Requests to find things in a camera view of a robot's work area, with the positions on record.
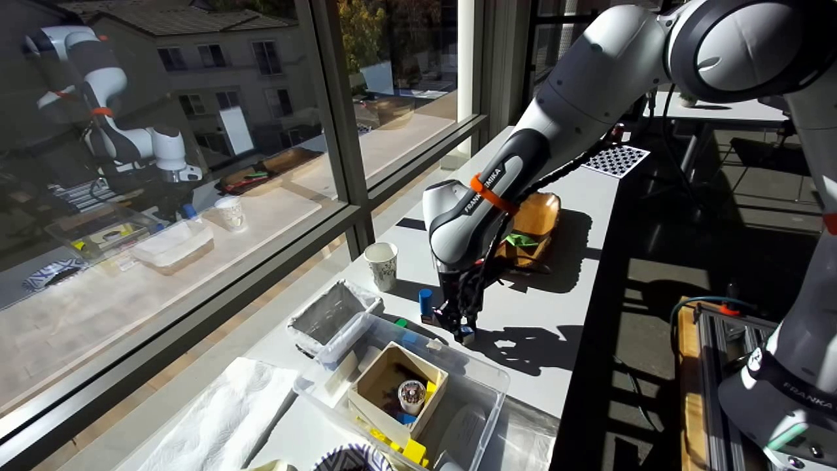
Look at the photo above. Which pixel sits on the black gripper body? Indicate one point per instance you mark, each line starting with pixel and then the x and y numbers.
pixel 462 298

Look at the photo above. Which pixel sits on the blue cylinder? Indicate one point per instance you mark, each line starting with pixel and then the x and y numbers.
pixel 428 303

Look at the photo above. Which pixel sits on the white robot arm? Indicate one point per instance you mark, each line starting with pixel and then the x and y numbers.
pixel 715 51

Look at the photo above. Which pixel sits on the green cylinder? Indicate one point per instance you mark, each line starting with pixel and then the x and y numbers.
pixel 402 321

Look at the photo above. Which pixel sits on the green packet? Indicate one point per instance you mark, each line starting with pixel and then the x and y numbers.
pixel 522 238

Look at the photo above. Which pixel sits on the paper cup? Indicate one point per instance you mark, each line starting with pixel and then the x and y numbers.
pixel 384 263

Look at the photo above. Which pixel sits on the large wooden tray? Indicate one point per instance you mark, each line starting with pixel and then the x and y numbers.
pixel 539 217

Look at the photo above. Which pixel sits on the wooden box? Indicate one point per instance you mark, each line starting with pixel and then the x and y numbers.
pixel 397 392

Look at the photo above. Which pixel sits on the small clear container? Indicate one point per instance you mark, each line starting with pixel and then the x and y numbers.
pixel 324 316

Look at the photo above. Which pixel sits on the clear plastic bin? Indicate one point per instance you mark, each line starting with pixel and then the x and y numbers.
pixel 465 421

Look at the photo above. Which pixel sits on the patterned cupcake liner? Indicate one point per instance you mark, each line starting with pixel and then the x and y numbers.
pixel 355 457

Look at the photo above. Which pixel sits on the checkerboard calibration sheet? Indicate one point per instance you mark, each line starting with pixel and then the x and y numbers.
pixel 619 159

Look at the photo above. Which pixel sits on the white plastic bag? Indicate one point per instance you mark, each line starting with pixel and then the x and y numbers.
pixel 227 421

